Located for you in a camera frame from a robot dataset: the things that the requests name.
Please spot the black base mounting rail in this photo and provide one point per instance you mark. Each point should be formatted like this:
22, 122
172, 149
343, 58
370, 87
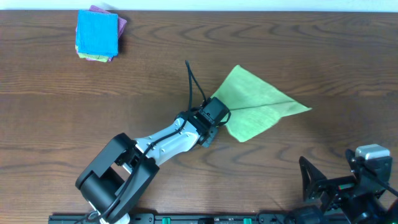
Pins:
262, 218

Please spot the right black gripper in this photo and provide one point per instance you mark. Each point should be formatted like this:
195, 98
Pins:
339, 188

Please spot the folded light green cloth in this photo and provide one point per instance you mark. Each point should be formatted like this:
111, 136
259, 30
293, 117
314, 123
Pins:
99, 58

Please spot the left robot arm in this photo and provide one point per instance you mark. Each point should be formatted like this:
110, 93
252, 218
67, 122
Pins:
117, 177

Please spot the green microfiber cloth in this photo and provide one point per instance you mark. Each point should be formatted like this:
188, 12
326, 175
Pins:
255, 105

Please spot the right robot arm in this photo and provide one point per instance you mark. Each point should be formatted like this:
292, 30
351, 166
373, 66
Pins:
363, 209

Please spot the folded blue cloth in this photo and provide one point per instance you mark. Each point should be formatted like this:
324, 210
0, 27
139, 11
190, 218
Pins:
97, 33

